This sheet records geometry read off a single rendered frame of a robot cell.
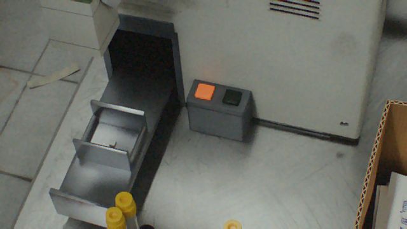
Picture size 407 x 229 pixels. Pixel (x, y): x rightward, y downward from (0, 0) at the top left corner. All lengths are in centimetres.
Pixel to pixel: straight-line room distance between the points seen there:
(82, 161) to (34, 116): 123
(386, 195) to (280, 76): 16
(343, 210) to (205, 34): 22
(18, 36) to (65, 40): 155
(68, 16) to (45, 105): 140
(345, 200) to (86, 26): 32
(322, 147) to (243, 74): 11
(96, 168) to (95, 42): 18
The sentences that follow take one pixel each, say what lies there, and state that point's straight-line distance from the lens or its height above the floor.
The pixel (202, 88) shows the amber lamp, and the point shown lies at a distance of 82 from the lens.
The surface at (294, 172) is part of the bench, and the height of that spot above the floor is 87.
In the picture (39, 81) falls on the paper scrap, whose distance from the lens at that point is 209.
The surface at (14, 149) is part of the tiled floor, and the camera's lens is 198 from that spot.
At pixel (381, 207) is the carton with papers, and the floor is 94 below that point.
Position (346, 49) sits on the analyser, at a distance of 74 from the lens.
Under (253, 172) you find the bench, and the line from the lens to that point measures 82.
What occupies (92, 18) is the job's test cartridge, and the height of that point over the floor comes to 112.
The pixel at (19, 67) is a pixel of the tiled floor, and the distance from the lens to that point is 214.
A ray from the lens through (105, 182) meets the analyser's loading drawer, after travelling 78.
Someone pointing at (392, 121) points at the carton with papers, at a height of 100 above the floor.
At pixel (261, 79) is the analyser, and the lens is 80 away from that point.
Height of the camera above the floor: 157
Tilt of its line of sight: 53 degrees down
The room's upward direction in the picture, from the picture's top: 5 degrees counter-clockwise
